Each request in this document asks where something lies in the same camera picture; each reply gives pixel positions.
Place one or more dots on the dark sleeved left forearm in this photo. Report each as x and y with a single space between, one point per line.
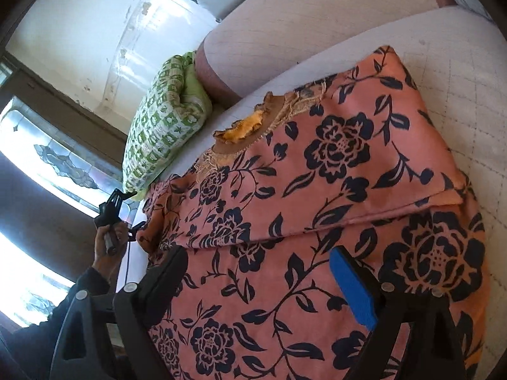
27 353

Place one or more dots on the pink bolster cushion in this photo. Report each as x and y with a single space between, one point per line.
261 39

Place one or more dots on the orange black floral garment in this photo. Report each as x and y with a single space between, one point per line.
350 160

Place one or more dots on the person's left hand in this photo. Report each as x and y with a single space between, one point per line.
103 263

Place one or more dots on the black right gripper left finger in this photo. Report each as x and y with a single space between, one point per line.
84 349

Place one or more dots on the stained glass window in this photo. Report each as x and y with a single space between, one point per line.
59 163

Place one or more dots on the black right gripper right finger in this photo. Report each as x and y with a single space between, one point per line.
432 351

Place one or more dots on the green white patterned pillow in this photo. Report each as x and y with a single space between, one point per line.
173 110

